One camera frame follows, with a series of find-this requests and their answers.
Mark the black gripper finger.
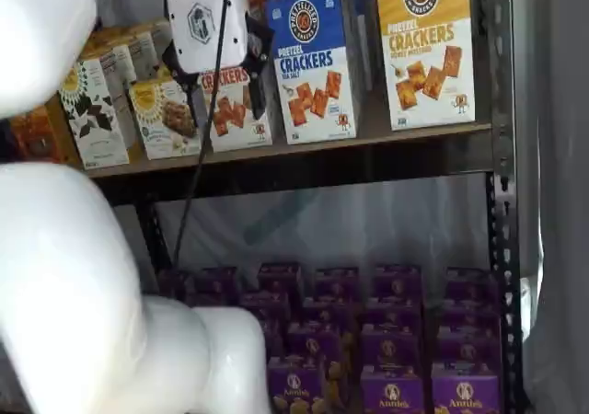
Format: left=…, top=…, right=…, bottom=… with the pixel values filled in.
left=242, top=12, right=273, bottom=121
left=160, top=40, right=201, bottom=129

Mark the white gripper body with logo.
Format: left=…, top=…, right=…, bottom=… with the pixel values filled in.
left=165, top=0, right=250, bottom=75

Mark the yellow and white snack box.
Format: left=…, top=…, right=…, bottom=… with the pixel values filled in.
left=148, top=17, right=176, bottom=73
left=93, top=42, right=138, bottom=87
left=125, top=26, right=161, bottom=83

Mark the yellow snack bar box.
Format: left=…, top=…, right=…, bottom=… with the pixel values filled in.
left=127, top=76, right=202, bottom=161

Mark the blue and white crackers box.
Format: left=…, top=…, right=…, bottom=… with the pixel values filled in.
left=265, top=0, right=359, bottom=146

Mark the white and black sunflower box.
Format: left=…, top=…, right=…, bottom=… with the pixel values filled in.
left=58, top=56, right=131, bottom=167

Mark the wooden shelf board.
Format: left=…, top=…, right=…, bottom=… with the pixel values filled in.
left=85, top=120, right=494, bottom=178

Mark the dark orange snack box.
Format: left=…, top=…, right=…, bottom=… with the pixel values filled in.
left=7, top=104, right=64, bottom=165

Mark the yellow pretzel crackers box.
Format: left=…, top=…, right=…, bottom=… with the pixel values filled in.
left=374, top=0, right=478, bottom=132

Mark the purple Annie's snack box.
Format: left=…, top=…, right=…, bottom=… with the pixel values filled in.
left=286, top=320, right=342, bottom=365
left=314, top=265, right=361, bottom=301
left=256, top=260, right=304, bottom=296
left=237, top=291, right=292, bottom=337
left=372, top=263, right=423, bottom=301
left=440, top=297, right=502, bottom=333
left=302, top=295, right=356, bottom=328
left=445, top=265, right=499, bottom=305
left=435, top=325, right=502, bottom=379
left=360, top=323, right=423, bottom=374
left=267, top=355, right=333, bottom=414
left=157, top=268, right=198, bottom=301
left=431, top=371, right=502, bottom=414
left=359, top=364, right=425, bottom=414
left=194, top=265, right=239, bottom=298
left=366, top=295, right=423, bottom=331

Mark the black cable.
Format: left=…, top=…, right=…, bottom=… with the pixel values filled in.
left=172, top=0, right=234, bottom=270

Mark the black metal shelf frame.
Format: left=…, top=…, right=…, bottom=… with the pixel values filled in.
left=87, top=0, right=528, bottom=414

